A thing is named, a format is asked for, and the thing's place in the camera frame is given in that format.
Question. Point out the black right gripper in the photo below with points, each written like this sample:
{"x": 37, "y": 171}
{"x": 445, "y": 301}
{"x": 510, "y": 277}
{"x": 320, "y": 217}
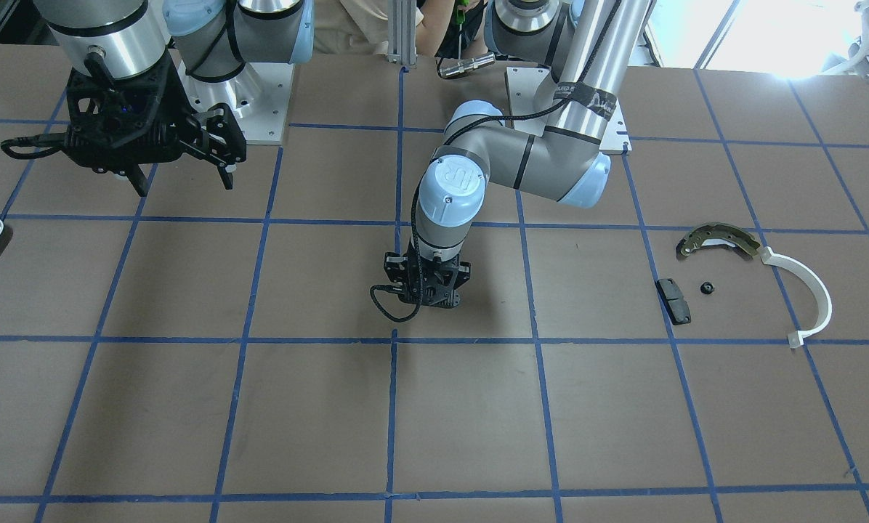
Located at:
{"x": 171, "y": 99}

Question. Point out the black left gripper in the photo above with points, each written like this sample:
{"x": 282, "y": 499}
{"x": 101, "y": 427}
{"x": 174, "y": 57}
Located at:
{"x": 462, "y": 271}

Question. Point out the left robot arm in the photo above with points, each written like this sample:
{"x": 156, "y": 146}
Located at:
{"x": 552, "y": 145}

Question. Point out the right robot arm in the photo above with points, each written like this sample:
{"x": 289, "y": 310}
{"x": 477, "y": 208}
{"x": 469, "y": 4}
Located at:
{"x": 214, "y": 39}

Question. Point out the grey brake pad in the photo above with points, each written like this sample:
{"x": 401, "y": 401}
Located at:
{"x": 674, "y": 301}

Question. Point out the olive brake shoe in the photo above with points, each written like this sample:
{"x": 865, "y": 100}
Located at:
{"x": 717, "y": 234}

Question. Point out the white curved plastic part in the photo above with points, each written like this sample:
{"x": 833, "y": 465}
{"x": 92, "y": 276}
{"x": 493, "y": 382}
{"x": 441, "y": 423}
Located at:
{"x": 816, "y": 286}

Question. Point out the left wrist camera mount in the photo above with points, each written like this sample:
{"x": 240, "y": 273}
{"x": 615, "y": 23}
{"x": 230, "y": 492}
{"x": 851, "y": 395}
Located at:
{"x": 404, "y": 273}

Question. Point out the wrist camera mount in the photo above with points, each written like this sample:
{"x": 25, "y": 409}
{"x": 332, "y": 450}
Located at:
{"x": 404, "y": 273}
{"x": 110, "y": 124}

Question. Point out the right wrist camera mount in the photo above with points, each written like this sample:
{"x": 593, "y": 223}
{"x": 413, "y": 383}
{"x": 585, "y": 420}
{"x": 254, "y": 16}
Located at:
{"x": 110, "y": 124}

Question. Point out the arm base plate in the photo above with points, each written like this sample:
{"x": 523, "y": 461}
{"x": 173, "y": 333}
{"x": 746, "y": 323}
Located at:
{"x": 259, "y": 96}
{"x": 531, "y": 90}

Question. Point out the aluminium frame post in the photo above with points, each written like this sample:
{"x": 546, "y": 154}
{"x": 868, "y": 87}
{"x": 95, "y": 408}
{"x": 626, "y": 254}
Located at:
{"x": 401, "y": 42}

